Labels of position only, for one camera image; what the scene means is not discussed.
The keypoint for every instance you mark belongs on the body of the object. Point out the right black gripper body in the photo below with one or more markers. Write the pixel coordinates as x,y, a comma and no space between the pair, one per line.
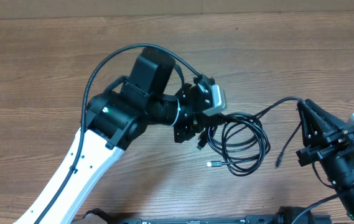
343,172

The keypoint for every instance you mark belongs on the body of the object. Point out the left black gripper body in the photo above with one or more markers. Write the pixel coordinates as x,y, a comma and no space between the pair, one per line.
183,127

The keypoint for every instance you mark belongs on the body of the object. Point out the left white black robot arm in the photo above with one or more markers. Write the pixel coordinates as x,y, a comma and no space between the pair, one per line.
112,120

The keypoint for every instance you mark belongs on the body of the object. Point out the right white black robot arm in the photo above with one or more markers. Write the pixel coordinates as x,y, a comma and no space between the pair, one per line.
329,141

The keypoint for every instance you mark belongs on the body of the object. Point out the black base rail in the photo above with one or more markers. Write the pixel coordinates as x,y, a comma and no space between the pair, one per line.
284,215

